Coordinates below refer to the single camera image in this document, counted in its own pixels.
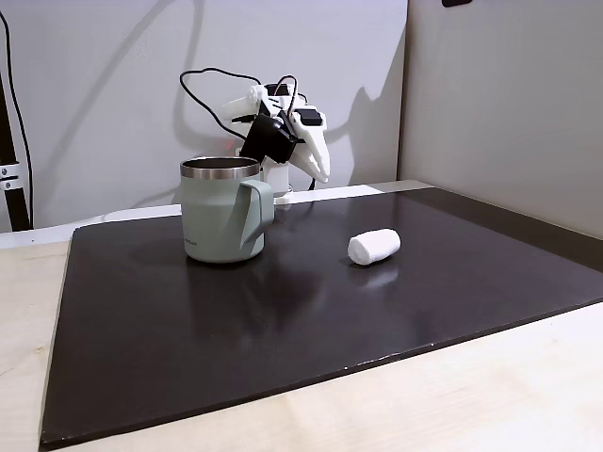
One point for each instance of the white gauze roll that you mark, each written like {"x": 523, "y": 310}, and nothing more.
{"x": 374, "y": 246}

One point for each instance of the sage green steel-lined mug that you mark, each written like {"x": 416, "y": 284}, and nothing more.
{"x": 212, "y": 221}

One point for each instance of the black table mat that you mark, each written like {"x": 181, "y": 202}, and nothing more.
{"x": 282, "y": 320}

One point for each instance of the black stand pole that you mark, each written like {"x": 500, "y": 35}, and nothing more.
{"x": 11, "y": 207}

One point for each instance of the black oval camera box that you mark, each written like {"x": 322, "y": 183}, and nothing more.
{"x": 268, "y": 139}

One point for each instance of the black wall-mounted object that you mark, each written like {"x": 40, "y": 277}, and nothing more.
{"x": 456, "y": 2}

